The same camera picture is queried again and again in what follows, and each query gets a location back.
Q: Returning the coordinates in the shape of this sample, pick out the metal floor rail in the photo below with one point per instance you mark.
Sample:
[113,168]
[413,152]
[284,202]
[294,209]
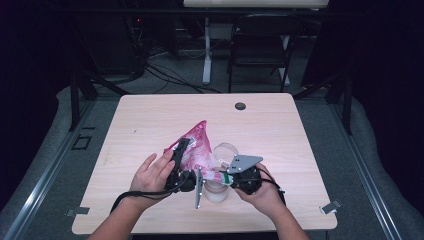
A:
[43,180]
[370,180]

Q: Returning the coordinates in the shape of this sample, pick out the grey tape piece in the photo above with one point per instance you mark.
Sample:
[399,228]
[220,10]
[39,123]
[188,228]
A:
[78,211]
[330,207]

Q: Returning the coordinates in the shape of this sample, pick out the white desk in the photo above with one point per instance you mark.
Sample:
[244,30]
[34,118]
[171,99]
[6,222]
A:
[255,3]

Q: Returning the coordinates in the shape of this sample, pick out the round table grommet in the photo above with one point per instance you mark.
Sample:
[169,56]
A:
[240,106]

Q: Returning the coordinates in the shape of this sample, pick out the black folding chair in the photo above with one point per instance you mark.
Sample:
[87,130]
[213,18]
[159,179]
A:
[263,40]

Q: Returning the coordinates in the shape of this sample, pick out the black metal stand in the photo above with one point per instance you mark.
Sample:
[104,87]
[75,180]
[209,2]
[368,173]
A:
[347,106]
[75,100]

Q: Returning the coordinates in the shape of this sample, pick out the person's left hand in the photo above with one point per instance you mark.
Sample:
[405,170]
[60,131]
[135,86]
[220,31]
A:
[150,180]

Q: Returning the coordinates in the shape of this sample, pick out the person's right hand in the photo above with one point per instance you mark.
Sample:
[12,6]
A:
[265,196]

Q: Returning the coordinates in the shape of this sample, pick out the pink plastic bag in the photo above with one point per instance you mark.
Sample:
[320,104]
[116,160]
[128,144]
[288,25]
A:
[198,150]

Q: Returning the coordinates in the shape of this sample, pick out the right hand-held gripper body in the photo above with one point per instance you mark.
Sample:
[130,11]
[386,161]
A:
[246,180]

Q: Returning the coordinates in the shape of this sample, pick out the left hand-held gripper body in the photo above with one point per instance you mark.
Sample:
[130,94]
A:
[183,181]

